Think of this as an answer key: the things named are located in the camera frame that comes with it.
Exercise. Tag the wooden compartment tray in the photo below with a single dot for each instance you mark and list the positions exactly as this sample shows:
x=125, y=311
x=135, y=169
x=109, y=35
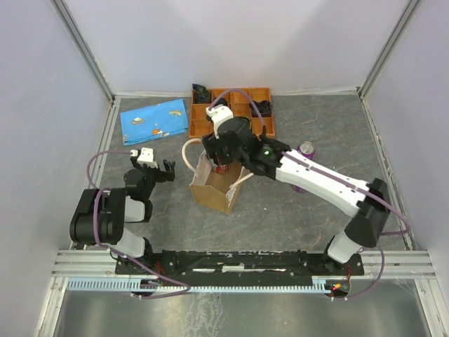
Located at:
x=199, y=125

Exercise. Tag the purple soda can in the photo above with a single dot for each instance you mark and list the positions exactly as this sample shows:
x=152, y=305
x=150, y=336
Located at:
x=307, y=149
x=299, y=189

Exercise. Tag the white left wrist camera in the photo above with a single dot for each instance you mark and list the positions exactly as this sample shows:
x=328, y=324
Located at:
x=145, y=157

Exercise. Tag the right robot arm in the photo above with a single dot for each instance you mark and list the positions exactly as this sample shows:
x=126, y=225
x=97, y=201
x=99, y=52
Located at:
x=367, y=204

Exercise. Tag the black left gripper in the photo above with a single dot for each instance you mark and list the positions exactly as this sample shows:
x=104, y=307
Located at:
x=163, y=176

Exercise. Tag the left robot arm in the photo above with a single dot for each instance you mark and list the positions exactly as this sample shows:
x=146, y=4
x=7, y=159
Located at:
x=118, y=206

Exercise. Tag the dark rolled sock back-left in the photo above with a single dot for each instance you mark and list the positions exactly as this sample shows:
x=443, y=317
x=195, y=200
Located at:
x=201, y=94

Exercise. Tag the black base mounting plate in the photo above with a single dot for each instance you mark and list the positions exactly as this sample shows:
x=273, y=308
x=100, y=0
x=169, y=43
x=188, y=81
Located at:
x=241, y=268

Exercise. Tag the blue space-print cloth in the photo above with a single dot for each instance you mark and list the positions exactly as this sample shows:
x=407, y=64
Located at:
x=153, y=122

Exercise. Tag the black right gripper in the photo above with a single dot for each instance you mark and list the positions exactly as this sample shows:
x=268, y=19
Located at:
x=213, y=144

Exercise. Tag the aluminium corner post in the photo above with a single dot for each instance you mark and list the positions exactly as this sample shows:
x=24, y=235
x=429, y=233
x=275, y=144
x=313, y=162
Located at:
x=62, y=9
x=394, y=37

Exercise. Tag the right aluminium corner post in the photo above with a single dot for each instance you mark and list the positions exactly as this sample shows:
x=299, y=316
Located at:
x=394, y=37

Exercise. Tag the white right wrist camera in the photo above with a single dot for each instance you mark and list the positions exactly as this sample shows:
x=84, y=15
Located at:
x=218, y=115

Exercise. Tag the light blue cable duct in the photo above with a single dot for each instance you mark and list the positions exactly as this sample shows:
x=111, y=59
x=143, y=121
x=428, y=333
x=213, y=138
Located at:
x=142, y=285

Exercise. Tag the burlap canvas tote bag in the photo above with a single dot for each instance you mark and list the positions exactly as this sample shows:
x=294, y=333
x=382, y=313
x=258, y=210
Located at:
x=217, y=191

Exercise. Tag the red soda can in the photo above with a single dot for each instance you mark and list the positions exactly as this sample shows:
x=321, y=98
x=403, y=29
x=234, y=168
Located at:
x=221, y=169

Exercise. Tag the dark rolled sock middle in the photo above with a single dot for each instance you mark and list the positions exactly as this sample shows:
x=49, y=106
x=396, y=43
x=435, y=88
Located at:
x=222, y=101

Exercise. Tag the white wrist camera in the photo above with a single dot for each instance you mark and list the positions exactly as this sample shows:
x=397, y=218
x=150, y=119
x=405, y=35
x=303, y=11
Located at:
x=218, y=115
x=145, y=157

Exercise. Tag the left aluminium corner post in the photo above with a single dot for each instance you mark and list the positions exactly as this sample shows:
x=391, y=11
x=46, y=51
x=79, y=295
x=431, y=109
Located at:
x=62, y=9

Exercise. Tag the aluminium front rail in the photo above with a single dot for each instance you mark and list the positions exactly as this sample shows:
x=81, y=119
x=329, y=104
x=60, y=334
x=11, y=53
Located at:
x=397, y=264

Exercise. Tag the dark rolled sock right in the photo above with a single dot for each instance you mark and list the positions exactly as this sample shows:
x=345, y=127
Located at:
x=264, y=107

